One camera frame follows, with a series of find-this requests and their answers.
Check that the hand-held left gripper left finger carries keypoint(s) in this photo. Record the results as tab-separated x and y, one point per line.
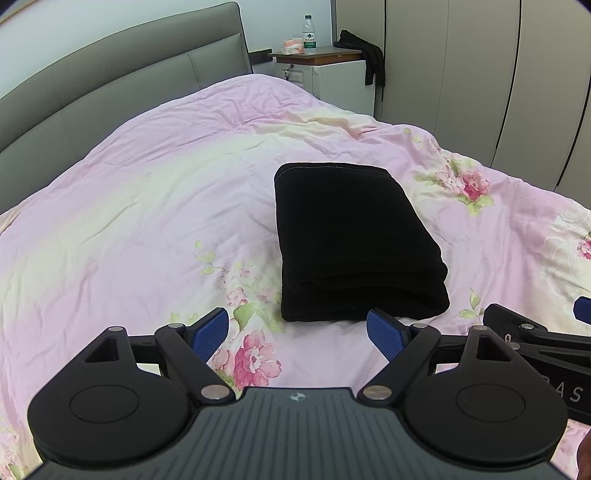
210	334

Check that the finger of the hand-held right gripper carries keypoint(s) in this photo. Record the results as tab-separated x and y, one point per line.
584	310
512	323

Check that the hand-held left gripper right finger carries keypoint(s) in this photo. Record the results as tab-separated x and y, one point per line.
385	334

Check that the black pants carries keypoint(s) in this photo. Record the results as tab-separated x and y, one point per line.
351	240

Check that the pink floral blanket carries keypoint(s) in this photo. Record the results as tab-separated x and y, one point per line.
138	207

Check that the white nightstand with wooden top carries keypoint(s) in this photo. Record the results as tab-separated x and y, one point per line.
341	83

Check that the beige wardrobe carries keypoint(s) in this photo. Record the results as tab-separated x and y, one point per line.
461	69

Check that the grey padded headboard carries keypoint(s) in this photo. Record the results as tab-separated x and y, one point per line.
92	92

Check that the black garment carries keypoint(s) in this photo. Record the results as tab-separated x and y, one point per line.
371	55

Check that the pink tissue pack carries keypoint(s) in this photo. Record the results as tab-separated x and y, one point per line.
293	46

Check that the clear water bottle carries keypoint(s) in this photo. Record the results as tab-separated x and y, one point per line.
309	37

